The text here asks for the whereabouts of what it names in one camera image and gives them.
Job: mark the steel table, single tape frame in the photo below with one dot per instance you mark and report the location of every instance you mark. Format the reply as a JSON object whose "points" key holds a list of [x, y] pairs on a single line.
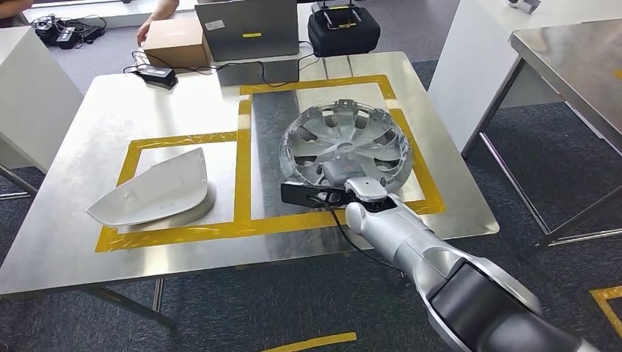
{"points": [[573, 63]]}

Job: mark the pale wrist camera, black bracket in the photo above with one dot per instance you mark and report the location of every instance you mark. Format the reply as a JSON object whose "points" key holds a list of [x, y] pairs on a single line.
{"points": [[296, 193]]}

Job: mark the person's forearm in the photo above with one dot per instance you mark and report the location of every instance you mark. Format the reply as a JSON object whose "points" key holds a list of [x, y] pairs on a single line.
{"points": [[165, 7]]}

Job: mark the silver wheel hubcap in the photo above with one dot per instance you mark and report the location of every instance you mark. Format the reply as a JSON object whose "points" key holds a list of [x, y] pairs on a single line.
{"points": [[345, 141]]}

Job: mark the grey laptop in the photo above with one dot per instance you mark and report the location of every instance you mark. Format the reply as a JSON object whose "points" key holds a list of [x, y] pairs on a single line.
{"points": [[248, 24]]}

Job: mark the black carry case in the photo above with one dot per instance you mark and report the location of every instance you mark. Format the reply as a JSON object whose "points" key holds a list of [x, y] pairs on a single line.
{"points": [[340, 39]]}

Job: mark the person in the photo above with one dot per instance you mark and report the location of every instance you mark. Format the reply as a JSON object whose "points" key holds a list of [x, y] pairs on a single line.
{"points": [[12, 9]]}

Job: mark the grey cylindrical device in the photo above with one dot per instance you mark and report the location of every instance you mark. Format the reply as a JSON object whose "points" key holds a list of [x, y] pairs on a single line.
{"points": [[525, 5]]}

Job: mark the steel workbench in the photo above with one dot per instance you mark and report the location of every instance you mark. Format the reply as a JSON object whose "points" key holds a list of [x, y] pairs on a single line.
{"points": [[146, 107]]}

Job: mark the person's hand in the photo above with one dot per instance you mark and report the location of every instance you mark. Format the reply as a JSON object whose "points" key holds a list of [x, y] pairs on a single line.
{"points": [[146, 29]]}

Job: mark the black charger bundle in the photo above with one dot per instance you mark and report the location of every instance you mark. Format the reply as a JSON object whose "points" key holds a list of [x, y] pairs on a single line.
{"points": [[65, 35]]}

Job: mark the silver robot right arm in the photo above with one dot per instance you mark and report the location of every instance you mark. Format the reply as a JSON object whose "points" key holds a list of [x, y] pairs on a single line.
{"points": [[398, 233]]}

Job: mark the white car mirror cover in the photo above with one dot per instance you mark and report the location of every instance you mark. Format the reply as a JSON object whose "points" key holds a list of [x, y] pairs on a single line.
{"points": [[155, 189]]}

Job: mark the cardboard box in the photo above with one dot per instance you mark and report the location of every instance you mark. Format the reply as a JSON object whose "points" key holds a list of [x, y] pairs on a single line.
{"points": [[175, 44]]}

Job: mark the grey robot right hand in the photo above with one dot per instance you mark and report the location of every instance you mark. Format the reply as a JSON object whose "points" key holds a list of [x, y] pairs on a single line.
{"points": [[340, 174]]}

